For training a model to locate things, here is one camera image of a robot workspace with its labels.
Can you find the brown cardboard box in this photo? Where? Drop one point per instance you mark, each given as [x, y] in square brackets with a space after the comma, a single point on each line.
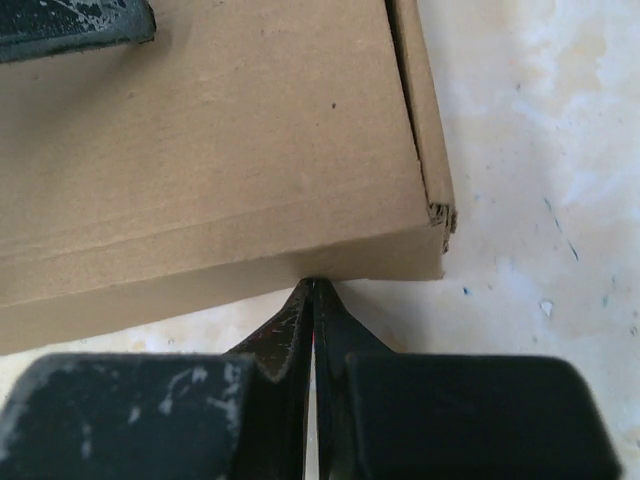
[249, 145]

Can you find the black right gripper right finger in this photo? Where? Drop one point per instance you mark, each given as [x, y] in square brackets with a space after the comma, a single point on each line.
[388, 415]

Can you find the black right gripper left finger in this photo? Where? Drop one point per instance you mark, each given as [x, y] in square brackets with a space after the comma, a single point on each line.
[237, 415]

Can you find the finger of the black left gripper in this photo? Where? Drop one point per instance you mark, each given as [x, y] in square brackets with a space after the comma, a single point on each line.
[43, 28]

